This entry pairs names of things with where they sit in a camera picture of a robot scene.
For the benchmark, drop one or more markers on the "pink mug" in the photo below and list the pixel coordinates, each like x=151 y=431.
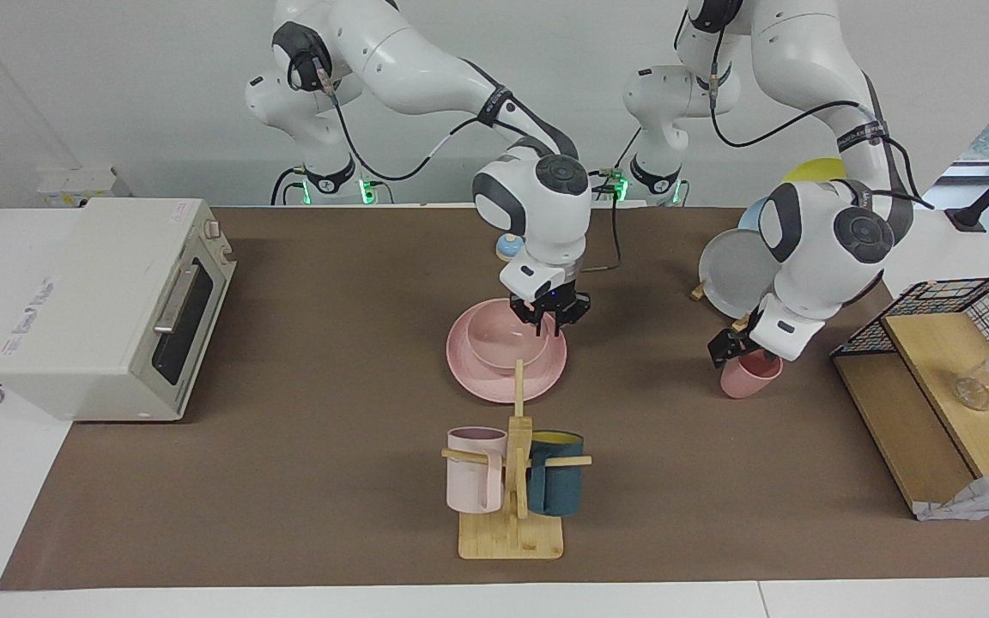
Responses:
x=473 y=481

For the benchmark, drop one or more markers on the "wooden plate rack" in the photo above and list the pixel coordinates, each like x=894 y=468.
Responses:
x=699 y=290

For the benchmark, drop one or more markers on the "brown table mat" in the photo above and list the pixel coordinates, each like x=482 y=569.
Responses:
x=288 y=498

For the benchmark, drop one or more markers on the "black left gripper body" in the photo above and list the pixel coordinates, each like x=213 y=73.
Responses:
x=748 y=345

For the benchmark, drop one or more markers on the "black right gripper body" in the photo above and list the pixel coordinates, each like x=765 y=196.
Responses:
x=550 y=309

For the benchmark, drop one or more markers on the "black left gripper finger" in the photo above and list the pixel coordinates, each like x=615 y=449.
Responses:
x=719 y=350

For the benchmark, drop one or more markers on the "pink bowl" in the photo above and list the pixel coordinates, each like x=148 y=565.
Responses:
x=499 y=348

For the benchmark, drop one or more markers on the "yellow plate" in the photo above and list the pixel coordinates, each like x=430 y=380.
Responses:
x=816 y=169

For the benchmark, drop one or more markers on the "grey plate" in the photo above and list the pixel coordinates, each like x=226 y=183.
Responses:
x=739 y=270

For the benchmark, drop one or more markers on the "dark teal mug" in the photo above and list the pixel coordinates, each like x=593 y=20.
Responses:
x=556 y=485

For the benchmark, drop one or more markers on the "wooden mug tree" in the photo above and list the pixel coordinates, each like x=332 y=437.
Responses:
x=512 y=536

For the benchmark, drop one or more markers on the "white power strip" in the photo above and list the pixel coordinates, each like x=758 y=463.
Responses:
x=78 y=184

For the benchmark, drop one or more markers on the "pink plate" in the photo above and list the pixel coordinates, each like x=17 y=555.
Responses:
x=477 y=382

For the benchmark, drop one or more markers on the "light blue plate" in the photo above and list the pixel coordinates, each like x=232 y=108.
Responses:
x=752 y=219

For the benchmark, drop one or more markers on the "clear glass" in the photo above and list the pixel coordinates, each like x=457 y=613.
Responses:
x=973 y=393

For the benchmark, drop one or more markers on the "white toaster oven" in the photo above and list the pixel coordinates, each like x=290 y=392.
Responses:
x=91 y=309

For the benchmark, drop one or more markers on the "white patterned paper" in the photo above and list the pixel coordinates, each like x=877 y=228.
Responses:
x=988 y=498

